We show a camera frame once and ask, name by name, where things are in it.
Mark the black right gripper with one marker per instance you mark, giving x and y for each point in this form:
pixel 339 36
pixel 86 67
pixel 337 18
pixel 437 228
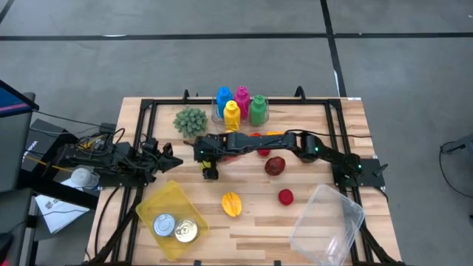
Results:
pixel 208 146

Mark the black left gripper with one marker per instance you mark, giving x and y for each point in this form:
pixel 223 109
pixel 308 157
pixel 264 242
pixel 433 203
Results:
pixel 149 162

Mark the yellow plastic bin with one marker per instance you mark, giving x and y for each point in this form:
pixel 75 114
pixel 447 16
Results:
pixel 159 199

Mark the yellow plastic bottle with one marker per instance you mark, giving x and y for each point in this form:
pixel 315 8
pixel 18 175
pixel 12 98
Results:
pixel 232 116

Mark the yellow starfruit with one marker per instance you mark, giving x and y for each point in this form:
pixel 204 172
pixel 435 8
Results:
pixel 231 204

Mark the white round lid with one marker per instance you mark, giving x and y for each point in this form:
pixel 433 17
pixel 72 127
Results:
pixel 164 224

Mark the blue plastic bottle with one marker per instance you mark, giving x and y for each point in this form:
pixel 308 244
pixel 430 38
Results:
pixel 224 98

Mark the blue label can gold lid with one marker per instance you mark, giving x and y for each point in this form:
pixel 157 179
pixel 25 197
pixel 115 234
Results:
pixel 186 231

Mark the green plastic bottle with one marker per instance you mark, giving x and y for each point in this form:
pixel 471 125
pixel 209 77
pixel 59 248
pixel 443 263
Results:
pixel 258 112

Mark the pink plastic bottle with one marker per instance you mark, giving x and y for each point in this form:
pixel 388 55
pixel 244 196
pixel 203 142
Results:
pixel 242 98

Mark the dark red round fruit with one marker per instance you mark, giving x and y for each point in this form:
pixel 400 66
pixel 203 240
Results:
pixel 275 166

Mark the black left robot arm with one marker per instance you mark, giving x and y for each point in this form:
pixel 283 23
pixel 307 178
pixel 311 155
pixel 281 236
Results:
pixel 92 162

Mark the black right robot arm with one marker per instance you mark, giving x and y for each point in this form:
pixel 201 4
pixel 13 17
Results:
pixel 258 142

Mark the green succulent plant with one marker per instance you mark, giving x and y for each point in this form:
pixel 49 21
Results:
pixel 190 122

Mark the clear bottle tray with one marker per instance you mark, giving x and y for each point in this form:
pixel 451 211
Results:
pixel 251 128

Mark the clear water bottle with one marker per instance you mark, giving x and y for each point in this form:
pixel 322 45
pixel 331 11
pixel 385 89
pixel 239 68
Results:
pixel 84 178

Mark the white paper sheets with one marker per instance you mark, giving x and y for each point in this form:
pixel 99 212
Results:
pixel 55 214

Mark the black case white text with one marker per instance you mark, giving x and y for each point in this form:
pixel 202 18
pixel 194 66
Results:
pixel 35 146

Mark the clear plastic bin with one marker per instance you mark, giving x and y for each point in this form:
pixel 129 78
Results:
pixel 325 225

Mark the blue screen monitor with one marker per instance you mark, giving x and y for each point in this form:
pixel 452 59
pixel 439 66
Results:
pixel 11 99

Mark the black metal table frame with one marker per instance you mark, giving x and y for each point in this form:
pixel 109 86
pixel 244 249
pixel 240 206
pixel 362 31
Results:
pixel 295 101

